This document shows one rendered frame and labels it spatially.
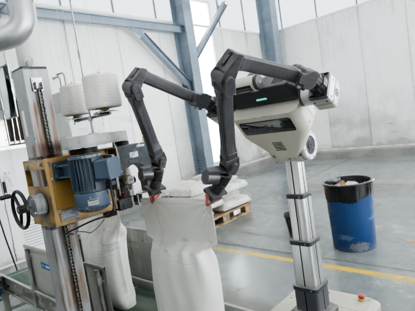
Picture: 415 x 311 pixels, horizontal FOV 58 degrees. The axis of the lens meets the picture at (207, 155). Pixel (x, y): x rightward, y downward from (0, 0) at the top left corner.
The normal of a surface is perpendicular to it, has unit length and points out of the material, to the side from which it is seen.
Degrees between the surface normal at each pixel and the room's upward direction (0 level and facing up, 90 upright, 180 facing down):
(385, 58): 90
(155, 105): 90
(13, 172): 90
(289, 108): 40
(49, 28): 90
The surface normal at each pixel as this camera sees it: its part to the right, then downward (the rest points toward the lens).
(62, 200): 0.73, -0.05
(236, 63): 0.49, 0.49
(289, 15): -0.67, 0.16
